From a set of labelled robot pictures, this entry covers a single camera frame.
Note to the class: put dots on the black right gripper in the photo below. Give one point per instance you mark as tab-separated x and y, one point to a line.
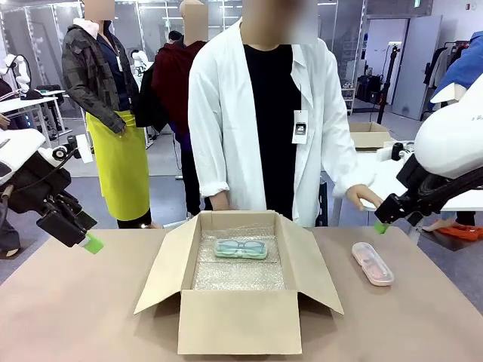
392	209

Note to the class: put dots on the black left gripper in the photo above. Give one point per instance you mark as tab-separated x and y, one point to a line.
60	224

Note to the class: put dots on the clear pink glasses case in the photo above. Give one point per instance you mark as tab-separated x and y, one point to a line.
381	281

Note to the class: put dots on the clear teal glasses case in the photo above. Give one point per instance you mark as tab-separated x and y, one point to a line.
226	256

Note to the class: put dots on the person's left forearm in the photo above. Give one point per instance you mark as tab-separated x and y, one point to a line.
347	169

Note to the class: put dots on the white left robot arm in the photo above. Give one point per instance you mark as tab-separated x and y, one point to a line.
19	151

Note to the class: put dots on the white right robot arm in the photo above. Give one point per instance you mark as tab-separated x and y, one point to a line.
453	143

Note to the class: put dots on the pink framed glasses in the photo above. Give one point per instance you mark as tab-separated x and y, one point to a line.
371	264

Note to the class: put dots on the teal framed glasses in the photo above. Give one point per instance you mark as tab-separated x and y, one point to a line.
241	246

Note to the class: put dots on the person's left hand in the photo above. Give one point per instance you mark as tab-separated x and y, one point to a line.
360	193

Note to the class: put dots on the person's right hand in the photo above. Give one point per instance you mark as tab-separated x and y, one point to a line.
220	201

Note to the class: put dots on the orange cloth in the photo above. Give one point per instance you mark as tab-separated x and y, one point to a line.
458	232

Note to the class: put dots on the mannequin with yellow skirt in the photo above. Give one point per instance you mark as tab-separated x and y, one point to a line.
113	151

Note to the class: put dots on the small open cardboard box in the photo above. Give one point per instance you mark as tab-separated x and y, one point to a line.
371	137

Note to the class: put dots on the white shoe rack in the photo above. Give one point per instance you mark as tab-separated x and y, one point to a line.
348	102

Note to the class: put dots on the white hanging name badge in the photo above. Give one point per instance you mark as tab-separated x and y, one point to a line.
300	130

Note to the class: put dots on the black equipment case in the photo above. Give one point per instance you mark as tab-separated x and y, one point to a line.
368	88

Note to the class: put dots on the black tripod stand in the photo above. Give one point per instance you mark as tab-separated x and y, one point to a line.
388	83

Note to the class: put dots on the white office desk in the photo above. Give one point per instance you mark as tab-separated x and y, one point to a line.
22	103

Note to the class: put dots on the clear bubble wrap sheet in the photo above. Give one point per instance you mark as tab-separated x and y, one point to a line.
237	275

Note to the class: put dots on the clothes rack with garments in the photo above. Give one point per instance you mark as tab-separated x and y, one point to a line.
439	64

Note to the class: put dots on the mannequin with maroon shawl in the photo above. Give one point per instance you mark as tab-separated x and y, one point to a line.
171	86

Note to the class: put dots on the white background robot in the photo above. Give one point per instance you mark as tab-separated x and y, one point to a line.
20	71
137	60

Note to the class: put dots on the open brown cardboard box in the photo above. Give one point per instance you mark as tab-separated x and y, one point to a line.
237	324

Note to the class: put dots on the person in white coat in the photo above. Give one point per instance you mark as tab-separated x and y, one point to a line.
226	113

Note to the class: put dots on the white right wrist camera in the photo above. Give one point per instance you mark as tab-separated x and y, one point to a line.
385	152

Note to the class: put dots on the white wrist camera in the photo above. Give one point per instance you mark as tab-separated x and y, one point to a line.
83	149
385	152

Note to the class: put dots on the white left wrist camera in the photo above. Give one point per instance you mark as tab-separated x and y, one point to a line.
83	149

